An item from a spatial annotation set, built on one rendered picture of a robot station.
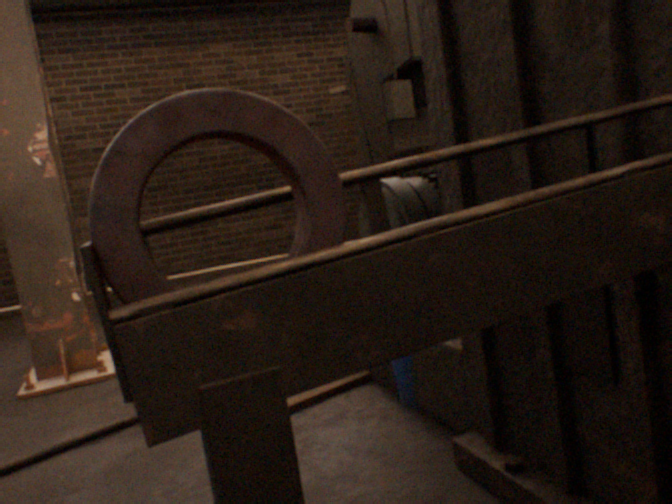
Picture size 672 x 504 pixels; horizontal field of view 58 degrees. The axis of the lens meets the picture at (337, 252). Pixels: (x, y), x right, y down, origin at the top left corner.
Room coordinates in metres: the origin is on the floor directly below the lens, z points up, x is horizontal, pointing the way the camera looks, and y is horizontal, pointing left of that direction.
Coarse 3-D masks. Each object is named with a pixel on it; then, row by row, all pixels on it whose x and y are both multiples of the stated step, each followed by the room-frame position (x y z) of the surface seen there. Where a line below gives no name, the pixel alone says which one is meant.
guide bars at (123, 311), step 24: (624, 168) 0.54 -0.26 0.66; (648, 168) 0.54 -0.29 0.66; (528, 192) 0.51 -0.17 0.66; (552, 192) 0.51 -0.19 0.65; (456, 216) 0.48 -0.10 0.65; (480, 216) 0.49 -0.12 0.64; (360, 240) 0.46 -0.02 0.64; (384, 240) 0.46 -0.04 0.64; (408, 240) 0.47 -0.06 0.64; (288, 264) 0.43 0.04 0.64; (312, 264) 0.44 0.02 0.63; (192, 288) 0.41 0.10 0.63; (216, 288) 0.42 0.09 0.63; (240, 288) 0.42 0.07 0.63; (120, 312) 0.40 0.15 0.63; (144, 312) 0.40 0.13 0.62
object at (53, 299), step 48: (0, 0) 2.70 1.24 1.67; (0, 48) 2.69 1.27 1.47; (0, 96) 2.68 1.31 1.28; (0, 144) 2.67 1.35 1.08; (48, 144) 3.00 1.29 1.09; (0, 192) 2.65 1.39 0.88; (48, 192) 2.71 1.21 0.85; (48, 240) 2.70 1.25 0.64; (48, 288) 2.69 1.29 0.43; (48, 336) 2.67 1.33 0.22; (96, 336) 3.01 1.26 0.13; (48, 384) 2.61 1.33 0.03
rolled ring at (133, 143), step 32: (192, 96) 0.44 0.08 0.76; (224, 96) 0.45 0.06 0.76; (256, 96) 0.45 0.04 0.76; (128, 128) 0.42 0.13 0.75; (160, 128) 0.43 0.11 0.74; (192, 128) 0.44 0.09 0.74; (224, 128) 0.45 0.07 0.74; (256, 128) 0.45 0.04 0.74; (288, 128) 0.46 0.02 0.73; (128, 160) 0.42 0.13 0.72; (160, 160) 0.43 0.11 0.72; (288, 160) 0.46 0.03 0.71; (320, 160) 0.47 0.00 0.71; (96, 192) 0.41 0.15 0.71; (128, 192) 0.42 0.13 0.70; (320, 192) 0.47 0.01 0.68; (96, 224) 0.41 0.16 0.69; (128, 224) 0.42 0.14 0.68; (320, 224) 0.46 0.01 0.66; (96, 256) 0.41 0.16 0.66; (128, 256) 0.42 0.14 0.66; (288, 256) 0.48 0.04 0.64; (128, 288) 0.42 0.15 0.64; (160, 288) 0.42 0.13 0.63
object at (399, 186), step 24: (432, 168) 1.96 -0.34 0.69; (384, 192) 1.84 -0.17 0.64; (408, 192) 1.82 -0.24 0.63; (432, 192) 1.84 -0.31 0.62; (360, 216) 2.05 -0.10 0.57; (408, 216) 1.76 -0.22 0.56; (432, 216) 1.79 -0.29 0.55; (432, 360) 1.59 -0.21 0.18; (456, 360) 1.46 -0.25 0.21; (384, 384) 1.94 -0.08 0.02; (432, 384) 1.61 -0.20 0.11; (456, 384) 1.48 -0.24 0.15; (432, 408) 1.63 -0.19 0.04; (456, 408) 1.49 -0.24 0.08
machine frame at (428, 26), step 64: (448, 0) 1.24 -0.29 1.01; (512, 0) 1.02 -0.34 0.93; (576, 0) 0.92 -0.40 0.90; (640, 0) 0.81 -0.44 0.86; (448, 64) 1.23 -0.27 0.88; (512, 64) 1.03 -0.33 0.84; (576, 64) 0.93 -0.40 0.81; (640, 64) 0.82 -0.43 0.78; (448, 128) 1.24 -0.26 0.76; (512, 128) 1.05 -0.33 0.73; (640, 128) 0.83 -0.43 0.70; (448, 192) 1.33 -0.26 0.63; (512, 192) 1.10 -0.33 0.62; (512, 320) 1.15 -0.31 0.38; (576, 320) 0.98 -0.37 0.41; (640, 320) 0.83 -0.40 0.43; (512, 384) 1.19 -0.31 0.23; (576, 384) 1.01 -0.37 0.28; (640, 384) 0.84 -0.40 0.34; (512, 448) 1.22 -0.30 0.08; (576, 448) 1.03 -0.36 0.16; (640, 448) 0.85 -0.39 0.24
